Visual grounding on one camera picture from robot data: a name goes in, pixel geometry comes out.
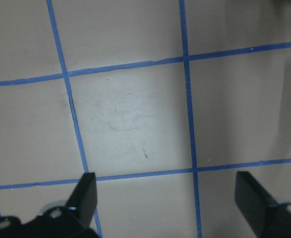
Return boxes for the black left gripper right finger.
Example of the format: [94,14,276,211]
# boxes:
[234,171,291,238]

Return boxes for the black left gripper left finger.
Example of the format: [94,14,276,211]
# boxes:
[23,173,97,238]

